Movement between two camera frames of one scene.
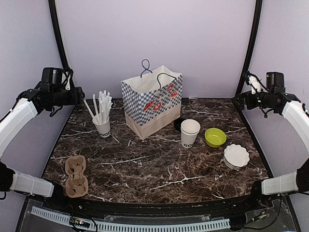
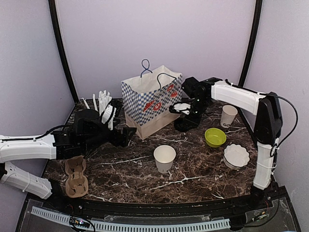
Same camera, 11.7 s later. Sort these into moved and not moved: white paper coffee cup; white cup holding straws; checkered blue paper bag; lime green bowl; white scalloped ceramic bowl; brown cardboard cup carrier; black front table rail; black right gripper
Moved: white paper coffee cup; white cup holding straws; black right gripper
Not moved: black front table rail; brown cardboard cup carrier; lime green bowl; checkered blue paper bag; white scalloped ceramic bowl
